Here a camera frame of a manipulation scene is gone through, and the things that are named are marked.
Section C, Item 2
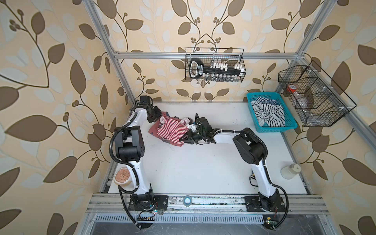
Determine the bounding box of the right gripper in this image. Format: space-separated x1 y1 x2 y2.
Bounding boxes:
179 129 206 144

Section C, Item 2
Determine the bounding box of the red tank top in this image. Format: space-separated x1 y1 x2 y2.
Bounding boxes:
148 112 189 147

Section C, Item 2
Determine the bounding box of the red white striped garment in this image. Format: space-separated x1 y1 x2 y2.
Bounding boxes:
157 117 189 145

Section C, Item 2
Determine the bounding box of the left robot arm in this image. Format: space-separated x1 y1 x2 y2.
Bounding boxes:
109 96 162 230

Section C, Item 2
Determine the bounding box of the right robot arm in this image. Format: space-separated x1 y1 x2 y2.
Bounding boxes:
180 114 289 230

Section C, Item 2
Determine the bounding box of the black socket set tool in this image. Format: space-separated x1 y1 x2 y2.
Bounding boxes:
186 58 246 82

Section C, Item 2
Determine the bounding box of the black white striped garment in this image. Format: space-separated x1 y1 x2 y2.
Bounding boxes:
251 97 286 127

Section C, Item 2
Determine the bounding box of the black tape measure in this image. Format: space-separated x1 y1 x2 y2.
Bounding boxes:
249 174 258 187

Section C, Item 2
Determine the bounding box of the round tan pad dish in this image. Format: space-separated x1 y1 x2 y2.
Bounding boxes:
113 166 132 186

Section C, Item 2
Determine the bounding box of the round blue button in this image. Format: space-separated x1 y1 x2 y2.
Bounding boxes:
183 195 193 207

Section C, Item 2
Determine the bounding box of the teal plastic basket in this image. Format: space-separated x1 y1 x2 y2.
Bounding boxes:
246 92 298 133

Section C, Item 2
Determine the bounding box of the white plastic bottle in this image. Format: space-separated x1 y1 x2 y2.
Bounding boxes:
281 163 302 180

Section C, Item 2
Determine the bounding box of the red capped plastic bottle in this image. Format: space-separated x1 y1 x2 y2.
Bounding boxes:
287 85 309 110

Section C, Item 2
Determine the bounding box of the back wire basket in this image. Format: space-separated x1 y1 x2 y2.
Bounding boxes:
185 47 246 83

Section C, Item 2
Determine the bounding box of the wire basket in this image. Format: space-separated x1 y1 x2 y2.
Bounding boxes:
185 47 246 83
278 61 356 127

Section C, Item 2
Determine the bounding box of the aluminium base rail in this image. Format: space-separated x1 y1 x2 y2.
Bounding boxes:
86 193 330 215

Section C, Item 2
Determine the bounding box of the right wire basket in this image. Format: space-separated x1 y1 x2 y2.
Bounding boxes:
278 61 356 127

